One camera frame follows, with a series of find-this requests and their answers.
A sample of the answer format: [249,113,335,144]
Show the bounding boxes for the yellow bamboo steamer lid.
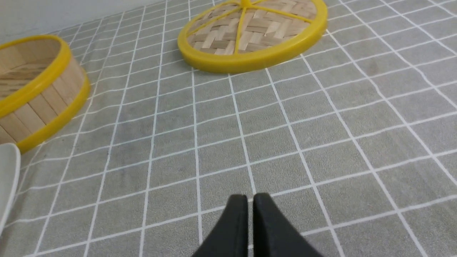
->
[177,0,328,74]

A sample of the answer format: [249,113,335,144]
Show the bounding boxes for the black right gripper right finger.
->
[253,193,322,257]

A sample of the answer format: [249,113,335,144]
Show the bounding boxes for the yellow bamboo steamer basket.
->
[0,34,90,153]

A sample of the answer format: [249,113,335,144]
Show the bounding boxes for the grey checkered tablecloth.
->
[1,0,457,257]

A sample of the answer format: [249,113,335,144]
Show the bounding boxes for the white square plate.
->
[0,143,21,233]

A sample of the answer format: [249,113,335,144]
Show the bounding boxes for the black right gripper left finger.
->
[192,194,248,257]

